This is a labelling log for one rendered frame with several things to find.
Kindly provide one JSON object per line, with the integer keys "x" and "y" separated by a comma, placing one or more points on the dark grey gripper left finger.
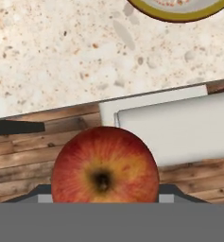
{"x": 42, "y": 194}

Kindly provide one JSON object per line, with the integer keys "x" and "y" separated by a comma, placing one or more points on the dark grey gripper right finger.
{"x": 169, "y": 194}

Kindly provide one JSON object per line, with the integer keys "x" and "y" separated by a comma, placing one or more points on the red yellow apple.
{"x": 104, "y": 167}

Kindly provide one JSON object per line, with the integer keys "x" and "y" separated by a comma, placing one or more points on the yellow rimmed white plate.
{"x": 179, "y": 9}

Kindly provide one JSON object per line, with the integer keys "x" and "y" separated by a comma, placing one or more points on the white cabinet door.
{"x": 179, "y": 129}

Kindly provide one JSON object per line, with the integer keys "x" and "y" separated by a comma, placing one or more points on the dark cabinet panel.
{"x": 15, "y": 127}

